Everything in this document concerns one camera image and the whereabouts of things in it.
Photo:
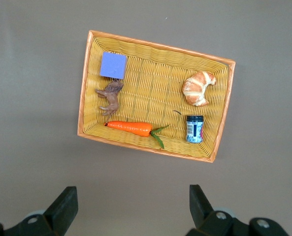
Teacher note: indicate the small blue labelled jar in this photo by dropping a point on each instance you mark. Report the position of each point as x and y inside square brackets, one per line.
[195, 129]

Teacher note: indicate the orange toy carrot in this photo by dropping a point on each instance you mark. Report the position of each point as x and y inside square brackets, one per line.
[131, 127]

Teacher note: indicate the toy croissant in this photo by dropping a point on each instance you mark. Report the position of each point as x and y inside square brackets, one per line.
[195, 91]

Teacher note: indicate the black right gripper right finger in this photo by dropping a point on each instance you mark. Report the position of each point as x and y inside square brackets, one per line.
[209, 223]

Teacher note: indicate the brown lion figurine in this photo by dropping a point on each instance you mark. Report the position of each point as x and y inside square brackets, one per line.
[112, 98]

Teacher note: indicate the yellow wicker tray orange rim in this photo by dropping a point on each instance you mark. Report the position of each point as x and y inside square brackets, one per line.
[155, 98]

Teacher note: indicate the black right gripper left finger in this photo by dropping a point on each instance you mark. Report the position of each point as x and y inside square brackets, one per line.
[54, 216]

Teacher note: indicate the purple foam cube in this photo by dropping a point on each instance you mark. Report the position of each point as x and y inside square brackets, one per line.
[113, 65]

